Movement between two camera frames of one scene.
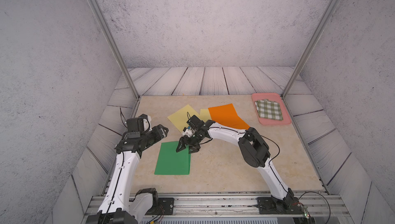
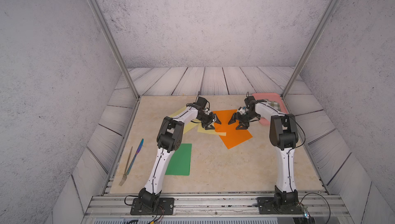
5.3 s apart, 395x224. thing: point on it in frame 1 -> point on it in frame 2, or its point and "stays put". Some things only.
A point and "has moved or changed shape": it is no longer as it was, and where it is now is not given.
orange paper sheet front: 226,115 has moved or changed shape
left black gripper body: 149,137 -> 207,119
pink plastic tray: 270,109 stays put
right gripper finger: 181,145 -> 233,118
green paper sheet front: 170,162 stays put
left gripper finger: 165,130 -> 217,120
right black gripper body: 194,139 -> 245,118
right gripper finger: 194,148 -> 241,126
